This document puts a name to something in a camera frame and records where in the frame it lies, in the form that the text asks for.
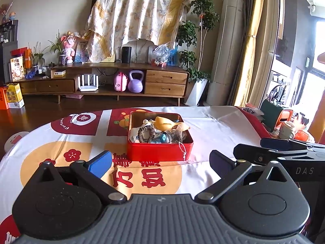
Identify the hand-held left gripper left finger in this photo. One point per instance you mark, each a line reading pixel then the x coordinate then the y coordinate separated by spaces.
pixel 100 165

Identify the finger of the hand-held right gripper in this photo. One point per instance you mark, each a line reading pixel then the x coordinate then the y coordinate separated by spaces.
pixel 254 155
pixel 276 143

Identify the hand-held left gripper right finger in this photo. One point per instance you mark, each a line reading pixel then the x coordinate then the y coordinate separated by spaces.
pixel 219 165

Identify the white blue printed face mask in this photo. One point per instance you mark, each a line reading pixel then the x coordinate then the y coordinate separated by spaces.
pixel 133 136

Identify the grey mesh pouch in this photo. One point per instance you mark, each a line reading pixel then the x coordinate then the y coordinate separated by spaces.
pixel 175 136

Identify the red tin box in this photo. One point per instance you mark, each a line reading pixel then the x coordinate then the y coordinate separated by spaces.
pixel 157 152

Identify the green mug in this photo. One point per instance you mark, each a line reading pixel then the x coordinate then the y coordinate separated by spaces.
pixel 285 131

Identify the orange packet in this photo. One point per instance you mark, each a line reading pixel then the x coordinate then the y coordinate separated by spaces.
pixel 302 135

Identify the green orange storage holder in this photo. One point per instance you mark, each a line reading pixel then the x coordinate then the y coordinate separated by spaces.
pixel 269 114

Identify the pink flat box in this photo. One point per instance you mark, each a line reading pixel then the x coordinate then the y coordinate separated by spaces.
pixel 74 96

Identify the potted tree white planter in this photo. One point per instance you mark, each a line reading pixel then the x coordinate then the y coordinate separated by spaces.
pixel 198 91

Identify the white router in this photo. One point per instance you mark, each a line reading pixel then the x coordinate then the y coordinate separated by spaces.
pixel 88 88

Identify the pink toy suitcase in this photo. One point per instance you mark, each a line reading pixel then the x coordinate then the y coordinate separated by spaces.
pixel 120 82

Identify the purple kettlebell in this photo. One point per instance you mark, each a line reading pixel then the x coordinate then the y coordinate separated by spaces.
pixel 135 85

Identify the wooden television cabinet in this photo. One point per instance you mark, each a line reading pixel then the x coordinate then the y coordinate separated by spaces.
pixel 165 81

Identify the beige small box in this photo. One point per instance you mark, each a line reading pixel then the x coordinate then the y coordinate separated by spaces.
pixel 58 74

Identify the yellow curtain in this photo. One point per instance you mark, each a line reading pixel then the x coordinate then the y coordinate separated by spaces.
pixel 251 43

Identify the yellow carry carton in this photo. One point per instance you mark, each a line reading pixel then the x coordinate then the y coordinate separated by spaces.
pixel 15 96

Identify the potted plant patterned pot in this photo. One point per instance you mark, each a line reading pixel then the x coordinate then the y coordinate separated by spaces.
pixel 62 59

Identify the cream standing air conditioner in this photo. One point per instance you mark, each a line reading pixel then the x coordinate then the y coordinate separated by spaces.
pixel 226 43

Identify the black cylinder speaker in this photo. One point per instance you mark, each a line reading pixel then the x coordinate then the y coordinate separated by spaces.
pixel 126 54

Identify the picture card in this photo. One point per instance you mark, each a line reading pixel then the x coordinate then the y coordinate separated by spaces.
pixel 81 52

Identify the pink plush doll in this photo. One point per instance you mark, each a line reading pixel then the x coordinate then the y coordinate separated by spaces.
pixel 68 48

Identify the small potted plant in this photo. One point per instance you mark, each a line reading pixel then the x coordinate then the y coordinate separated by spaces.
pixel 36 58

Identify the clear plastic bag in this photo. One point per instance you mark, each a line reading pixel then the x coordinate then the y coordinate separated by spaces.
pixel 160 54

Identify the yellow white cereal box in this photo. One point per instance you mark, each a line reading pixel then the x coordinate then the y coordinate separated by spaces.
pixel 17 70

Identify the red orange box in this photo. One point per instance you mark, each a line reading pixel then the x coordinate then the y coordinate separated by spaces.
pixel 26 56

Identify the black cabinet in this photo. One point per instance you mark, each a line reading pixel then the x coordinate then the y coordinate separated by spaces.
pixel 5 63

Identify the floral bed sheet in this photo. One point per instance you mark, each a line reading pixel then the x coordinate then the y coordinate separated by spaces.
pixel 137 17

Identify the black coffee machine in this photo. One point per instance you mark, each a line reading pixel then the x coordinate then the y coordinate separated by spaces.
pixel 9 30

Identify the small figurine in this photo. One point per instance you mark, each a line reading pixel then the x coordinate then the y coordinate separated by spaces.
pixel 12 15

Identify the dried flower bunch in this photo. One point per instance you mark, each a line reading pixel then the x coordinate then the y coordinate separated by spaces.
pixel 5 10

